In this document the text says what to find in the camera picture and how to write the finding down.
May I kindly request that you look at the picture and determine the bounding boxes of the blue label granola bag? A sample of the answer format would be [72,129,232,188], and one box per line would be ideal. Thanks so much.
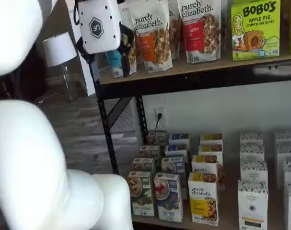
[104,2,137,79]

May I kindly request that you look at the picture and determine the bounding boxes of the red label granola bag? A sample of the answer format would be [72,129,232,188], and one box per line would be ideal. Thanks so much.
[177,0,222,64]

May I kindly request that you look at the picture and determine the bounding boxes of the orange label granola bag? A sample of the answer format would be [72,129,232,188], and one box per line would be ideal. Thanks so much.
[128,0,173,72]

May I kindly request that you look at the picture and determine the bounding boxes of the yellow and white granola box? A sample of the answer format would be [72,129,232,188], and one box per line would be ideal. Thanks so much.
[187,172,220,227]
[191,155,225,191]
[198,144,224,166]
[199,133,223,147]

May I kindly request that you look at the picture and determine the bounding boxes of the blue and white cereal box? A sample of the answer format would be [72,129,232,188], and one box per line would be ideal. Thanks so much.
[161,155,188,201]
[168,133,191,147]
[154,172,184,223]
[164,143,190,159]

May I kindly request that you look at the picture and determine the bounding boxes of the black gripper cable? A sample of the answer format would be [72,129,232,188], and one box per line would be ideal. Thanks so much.
[72,0,81,26]

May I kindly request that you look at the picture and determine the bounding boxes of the green Bobo's apple pie box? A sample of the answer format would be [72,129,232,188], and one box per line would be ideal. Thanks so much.
[231,0,281,62]

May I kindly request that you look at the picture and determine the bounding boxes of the white granola bag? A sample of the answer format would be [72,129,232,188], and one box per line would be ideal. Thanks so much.
[168,0,184,60]

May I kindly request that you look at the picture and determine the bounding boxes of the white shade glass lamp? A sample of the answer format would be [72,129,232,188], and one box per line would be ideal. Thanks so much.
[43,32,78,102]

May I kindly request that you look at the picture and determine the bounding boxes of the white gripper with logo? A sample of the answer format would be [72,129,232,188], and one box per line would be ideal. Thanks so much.
[76,0,135,63]

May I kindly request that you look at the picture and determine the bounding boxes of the white wall outlet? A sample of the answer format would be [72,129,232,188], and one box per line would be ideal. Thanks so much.
[154,107,165,127]

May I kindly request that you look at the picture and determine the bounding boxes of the black metal shelf unit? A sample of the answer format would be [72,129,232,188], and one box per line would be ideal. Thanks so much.
[87,0,291,230]

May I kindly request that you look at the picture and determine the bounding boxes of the green and white cereal box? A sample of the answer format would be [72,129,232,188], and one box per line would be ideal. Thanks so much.
[131,157,157,175]
[146,130,167,147]
[138,145,160,160]
[127,171,155,217]

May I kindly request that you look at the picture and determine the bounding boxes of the black power cord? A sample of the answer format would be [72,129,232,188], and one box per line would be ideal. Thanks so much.
[154,112,163,144]

